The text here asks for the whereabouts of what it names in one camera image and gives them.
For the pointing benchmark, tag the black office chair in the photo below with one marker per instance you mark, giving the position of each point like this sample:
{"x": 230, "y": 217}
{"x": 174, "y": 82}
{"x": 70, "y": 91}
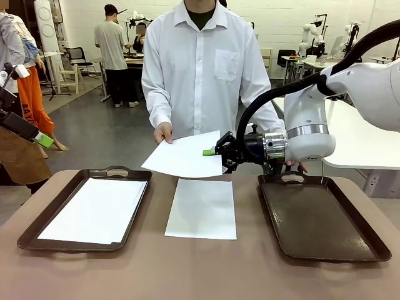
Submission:
{"x": 76, "y": 54}

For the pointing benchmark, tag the person's right forearm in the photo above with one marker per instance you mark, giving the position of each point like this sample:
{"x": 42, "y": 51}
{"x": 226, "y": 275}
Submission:
{"x": 161, "y": 109}

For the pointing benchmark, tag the person in orange trousers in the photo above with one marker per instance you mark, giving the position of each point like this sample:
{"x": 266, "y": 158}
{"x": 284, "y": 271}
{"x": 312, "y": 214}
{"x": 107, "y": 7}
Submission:
{"x": 31, "y": 93}

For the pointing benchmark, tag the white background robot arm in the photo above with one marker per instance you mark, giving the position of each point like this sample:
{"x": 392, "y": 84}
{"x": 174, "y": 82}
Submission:
{"x": 136, "y": 15}
{"x": 347, "y": 31}
{"x": 307, "y": 34}

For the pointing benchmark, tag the white A4 paper stack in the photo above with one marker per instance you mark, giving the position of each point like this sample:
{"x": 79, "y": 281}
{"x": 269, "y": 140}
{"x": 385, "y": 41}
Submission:
{"x": 201, "y": 209}

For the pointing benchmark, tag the brown plastic tray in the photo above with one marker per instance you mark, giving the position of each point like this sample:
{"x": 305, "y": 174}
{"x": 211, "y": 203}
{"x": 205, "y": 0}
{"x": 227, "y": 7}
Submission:
{"x": 318, "y": 218}
{"x": 34, "y": 242}

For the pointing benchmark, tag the white wooden chair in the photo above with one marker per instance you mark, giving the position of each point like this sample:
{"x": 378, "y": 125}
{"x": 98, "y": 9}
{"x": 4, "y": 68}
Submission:
{"x": 70, "y": 78}

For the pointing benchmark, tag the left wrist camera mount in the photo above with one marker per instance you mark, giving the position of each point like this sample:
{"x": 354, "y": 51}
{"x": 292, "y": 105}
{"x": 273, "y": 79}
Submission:
{"x": 22, "y": 71}

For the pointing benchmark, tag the person's right hand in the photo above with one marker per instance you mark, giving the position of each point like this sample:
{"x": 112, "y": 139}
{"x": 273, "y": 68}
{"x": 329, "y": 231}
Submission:
{"x": 163, "y": 132}

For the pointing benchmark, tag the person at background workbench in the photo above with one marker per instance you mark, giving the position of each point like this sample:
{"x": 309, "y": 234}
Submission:
{"x": 139, "y": 40}

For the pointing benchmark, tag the person's left forearm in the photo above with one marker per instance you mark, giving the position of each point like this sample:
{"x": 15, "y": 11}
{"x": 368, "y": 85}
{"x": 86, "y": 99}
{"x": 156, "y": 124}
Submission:
{"x": 272, "y": 120}

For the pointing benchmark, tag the black light stand pole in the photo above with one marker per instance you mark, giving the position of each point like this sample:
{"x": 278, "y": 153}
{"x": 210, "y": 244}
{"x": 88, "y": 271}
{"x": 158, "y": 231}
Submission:
{"x": 353, "y": 37}

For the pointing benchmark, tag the long white background table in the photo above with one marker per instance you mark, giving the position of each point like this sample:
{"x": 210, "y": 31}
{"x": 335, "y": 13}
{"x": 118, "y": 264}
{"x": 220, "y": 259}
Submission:
{"x": 300, "y": 64}

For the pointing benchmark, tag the person in gray shirt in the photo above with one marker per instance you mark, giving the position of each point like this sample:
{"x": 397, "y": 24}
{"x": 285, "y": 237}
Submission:
{"x": 111, "y": 47}

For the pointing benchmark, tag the person in white shirt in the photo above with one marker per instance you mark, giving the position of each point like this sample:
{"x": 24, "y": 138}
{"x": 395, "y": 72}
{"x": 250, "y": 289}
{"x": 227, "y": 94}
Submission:
{"x": 200, "y": 78}

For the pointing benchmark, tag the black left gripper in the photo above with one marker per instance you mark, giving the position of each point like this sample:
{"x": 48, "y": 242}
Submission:
{"x": 6, "y": 100}

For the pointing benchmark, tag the person's left hand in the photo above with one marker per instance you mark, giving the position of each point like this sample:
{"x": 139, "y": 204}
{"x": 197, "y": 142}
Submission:
{"x": 293, "y": 163}

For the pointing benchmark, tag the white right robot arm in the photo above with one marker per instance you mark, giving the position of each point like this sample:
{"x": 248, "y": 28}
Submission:
{"x": 309, "y": 112}

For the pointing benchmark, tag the person in brown apron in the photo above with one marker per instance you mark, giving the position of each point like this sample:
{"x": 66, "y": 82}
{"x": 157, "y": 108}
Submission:
{"x": 18, "y": 162}

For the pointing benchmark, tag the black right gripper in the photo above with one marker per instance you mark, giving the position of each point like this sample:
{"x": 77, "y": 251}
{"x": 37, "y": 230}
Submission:
{"x": 254, "y": 148}

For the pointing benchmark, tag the patterned paper cup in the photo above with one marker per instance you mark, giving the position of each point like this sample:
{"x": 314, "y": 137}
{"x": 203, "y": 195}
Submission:
{"x": 322, "y": 61}

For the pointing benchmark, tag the white standing air conditioner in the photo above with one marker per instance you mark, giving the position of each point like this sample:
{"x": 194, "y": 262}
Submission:
{"x": 47, "y": 28}

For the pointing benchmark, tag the background workbench table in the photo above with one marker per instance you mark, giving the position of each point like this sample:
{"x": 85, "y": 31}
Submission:
{"x": 134, "y": 61}

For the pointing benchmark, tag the background computer monitor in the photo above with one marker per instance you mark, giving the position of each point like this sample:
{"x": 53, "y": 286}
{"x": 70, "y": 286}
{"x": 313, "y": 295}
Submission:
{"x": 337, "y": 45}

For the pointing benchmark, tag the black tripod stand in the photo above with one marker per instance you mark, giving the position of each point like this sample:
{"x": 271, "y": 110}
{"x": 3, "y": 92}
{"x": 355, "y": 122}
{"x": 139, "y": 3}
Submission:
{"x": 52, "y": 90}

